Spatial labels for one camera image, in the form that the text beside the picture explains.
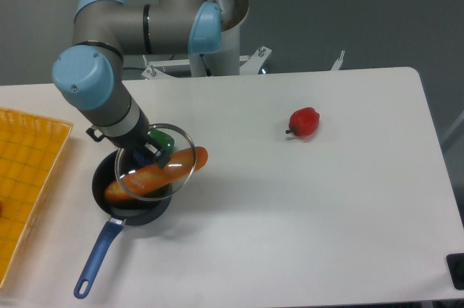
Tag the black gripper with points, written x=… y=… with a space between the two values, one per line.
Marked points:
x=134 y=137

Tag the glass pot lid blue knob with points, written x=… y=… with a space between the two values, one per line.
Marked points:
x=129 y=160

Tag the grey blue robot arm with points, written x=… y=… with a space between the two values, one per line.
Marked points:
x=88 y=74

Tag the green toy bell pepper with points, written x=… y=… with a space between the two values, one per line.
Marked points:
x=165 y=140

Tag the toy baguette bread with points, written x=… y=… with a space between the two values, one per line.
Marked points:
x=150 y=178

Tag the yellow plastic basket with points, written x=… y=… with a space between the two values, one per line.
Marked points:
x=31 y=146

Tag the red toy bell pepper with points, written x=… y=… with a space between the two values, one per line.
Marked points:
x=303 y=122

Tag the black device at table edge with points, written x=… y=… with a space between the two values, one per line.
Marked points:
x=455 y=263

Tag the dark pot blue handle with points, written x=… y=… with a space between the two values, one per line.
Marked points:
x=135 y=213

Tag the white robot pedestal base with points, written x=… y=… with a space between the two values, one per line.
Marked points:
x=228 y=60

